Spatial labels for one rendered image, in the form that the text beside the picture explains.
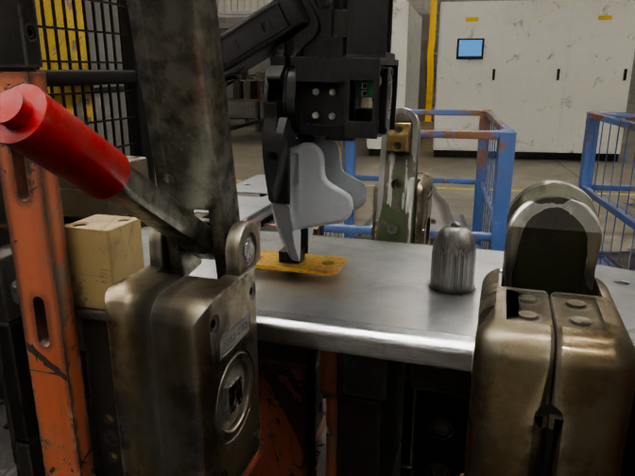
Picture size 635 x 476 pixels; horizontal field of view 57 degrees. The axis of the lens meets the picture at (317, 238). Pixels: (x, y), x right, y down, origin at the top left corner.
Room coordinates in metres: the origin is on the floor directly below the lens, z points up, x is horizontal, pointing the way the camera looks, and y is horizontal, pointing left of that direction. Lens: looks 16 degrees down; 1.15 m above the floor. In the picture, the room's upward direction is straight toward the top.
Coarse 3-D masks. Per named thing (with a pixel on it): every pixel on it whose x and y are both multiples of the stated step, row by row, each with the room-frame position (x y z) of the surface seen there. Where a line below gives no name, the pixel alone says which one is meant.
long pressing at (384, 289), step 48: (144, 240) 0.53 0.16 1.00; (336, 240) 0.53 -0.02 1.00; (288, 288) 0.40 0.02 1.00; (336, 288) 0.40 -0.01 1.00; (384, 288) 0.40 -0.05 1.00; (480, 288) 0.40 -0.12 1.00; (624, 288) 0.40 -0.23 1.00; (288, 336) 0.34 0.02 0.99; (336, 336) 0.33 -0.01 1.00; (384, 336) 0.32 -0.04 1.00; (432, 336) 0.32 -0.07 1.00
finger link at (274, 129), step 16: (272, 96) 0.42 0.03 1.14; (272, 112) 0.40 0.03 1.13; (272, 128) 0.40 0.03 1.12; (288, 128) 0.41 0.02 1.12; (272, 144) 0.40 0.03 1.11; (288, 144) 0.41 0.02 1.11; (272, 160) 0.40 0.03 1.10; (288, 160) 0.41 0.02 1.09; (272, 176) 0.40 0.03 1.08; (288, 176) 0.41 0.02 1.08; (272, 192) 0.41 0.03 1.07; (288, 192) 0.41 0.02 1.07
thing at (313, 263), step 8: (304, 248) 0.45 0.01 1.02; (264, 256) 0.46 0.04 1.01; (272, 256) 0.46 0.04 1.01; (280, 256) 0.44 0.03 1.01; (288, 256) 0.44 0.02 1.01; (304, 256) 0.45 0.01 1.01; (312, 256) 0.45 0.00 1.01; (320, 256) 0.45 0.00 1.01; (328, 256) 0.45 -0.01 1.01; (336, 256) 0.45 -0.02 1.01; (256, 264) 0.43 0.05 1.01; (264, 264) 0.43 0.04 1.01; (272, 264) 0.43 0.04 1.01; (280, 264) 0.43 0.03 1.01; (288, 264) 0.43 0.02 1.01; (296, 264) 0.43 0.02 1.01; (304, 264) 0.43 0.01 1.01; (312, 264) 0.43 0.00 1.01; (320, 264) 0.43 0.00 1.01; (336, 264) 0.43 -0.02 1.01; (344, 264) 0.44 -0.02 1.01; (304, 272) 0.42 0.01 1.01; (312, 272) 0.42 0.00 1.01; (320, 272) 0.42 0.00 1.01; (328, 272) 0.42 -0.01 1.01; (336, 272) 0.42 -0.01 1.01
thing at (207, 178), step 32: (128, 0) 0.29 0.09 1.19; (160, 0) 0.28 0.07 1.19; (192, 0) 0.28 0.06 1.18; (160, 32) 0.29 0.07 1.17; (192, 32) 0.28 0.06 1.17; (160, 64) 0.29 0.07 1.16; (192, 64) 0.28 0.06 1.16; (160, 96) 0.29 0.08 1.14; (192, 96) 0.29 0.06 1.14; (224, 96) 0.30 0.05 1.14; (160, 128) 0.30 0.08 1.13; (192, 128) 0.29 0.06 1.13; (224, 128) 0.30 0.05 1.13; (160, 160) 0.30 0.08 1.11; (192, 160) 0.29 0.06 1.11; (224, 160) 0.30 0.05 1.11; (192, 192) 0.30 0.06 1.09; (224, 192) 0.30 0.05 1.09; (224, 224) 0.30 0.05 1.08; (192, 256) 0.32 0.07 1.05; (224, 256) 0.30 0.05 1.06
